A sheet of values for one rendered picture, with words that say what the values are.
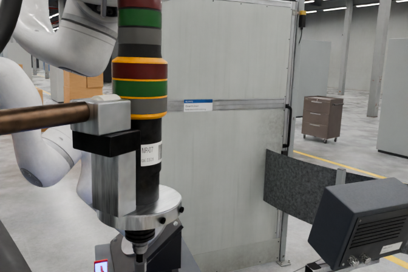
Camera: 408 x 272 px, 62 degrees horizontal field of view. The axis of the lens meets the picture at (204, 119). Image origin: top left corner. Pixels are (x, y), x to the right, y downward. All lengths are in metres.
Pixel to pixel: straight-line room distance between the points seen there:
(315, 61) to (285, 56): 8.18
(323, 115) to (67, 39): 6.84
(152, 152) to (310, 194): 2.10
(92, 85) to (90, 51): 8.06
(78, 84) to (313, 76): 6.55
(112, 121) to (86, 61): 0.25
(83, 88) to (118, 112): 8.27
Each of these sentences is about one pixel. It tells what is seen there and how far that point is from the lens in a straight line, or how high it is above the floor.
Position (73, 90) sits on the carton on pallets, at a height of 0.80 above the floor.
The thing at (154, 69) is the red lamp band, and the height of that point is 1.56.
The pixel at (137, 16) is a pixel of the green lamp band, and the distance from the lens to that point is 0.26.
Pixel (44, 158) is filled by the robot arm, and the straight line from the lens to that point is 0.94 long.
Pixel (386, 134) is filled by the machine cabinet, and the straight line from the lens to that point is 6.98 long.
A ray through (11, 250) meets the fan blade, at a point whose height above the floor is 1.39.
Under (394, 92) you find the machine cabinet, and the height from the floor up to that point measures 1.12.
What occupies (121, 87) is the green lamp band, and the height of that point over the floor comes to 1.55.
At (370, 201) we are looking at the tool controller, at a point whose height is 1.23.
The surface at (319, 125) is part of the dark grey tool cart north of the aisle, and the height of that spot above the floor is 0.35.
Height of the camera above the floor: 1.57
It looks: 10 degrees down
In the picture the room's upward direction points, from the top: 2 degrees clockwise
